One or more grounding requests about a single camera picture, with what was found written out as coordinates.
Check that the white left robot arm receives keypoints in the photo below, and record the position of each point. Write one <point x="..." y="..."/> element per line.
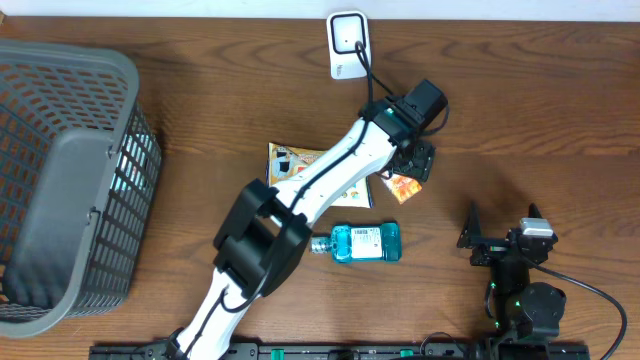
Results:
<point x="261" y="241"/>

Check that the blue mouthwash bottle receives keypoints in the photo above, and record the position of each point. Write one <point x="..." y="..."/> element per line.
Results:
<point x="360" y="243"/>

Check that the orange tissue pack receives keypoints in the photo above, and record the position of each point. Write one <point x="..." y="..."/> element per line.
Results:
<point x="401" y="187"/>

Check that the white barcode scanner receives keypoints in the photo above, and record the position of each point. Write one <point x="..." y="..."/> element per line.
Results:
<point x="344" y="30"/>

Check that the grey plastic basket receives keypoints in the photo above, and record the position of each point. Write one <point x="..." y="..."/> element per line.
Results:
<point x="79" y="170"/>

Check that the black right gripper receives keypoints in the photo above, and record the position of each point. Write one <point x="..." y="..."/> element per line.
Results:
<point x="471" y="237"/>

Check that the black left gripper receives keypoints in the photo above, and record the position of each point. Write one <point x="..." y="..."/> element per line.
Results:
<point x="425" y="154"/>

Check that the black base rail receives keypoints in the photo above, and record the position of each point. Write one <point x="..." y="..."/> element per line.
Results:
<point x="432" y="350"/>

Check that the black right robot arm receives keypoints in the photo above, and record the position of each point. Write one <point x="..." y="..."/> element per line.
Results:
<point x="526" y="313"/>

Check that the orange snack bag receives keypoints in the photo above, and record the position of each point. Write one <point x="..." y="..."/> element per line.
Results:
<point x="287" y="161"/>

